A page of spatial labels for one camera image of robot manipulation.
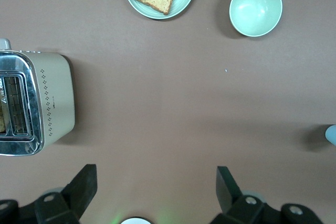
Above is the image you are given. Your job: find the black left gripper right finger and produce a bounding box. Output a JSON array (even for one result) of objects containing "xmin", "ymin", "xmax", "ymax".
[{"xmin": 211, "ymin": 166, "xmax": 266, "ymax": 224}]

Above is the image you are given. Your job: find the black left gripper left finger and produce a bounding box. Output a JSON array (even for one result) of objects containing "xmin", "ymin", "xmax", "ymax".
[{"xmin": 35, "ymin": 164, "xmax": 98, "ymax": 224}]

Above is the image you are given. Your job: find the blue plastic cup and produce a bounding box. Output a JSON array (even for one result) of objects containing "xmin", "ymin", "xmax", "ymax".
[{"xmin": 324, "ymin": 124, "xmax": 336, "ymax": 146}]

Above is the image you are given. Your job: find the beige chrome toaster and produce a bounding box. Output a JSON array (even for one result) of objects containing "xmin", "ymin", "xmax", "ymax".
[{"xmin": 0, "ymin": 38, "xmax": 76, "ymax": 157}]

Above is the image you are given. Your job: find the light green bowl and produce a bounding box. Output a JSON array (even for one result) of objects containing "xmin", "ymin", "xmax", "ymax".
[{"xmin": 229, "ymin": 0, "xmax": 284, "ymax": 38}]

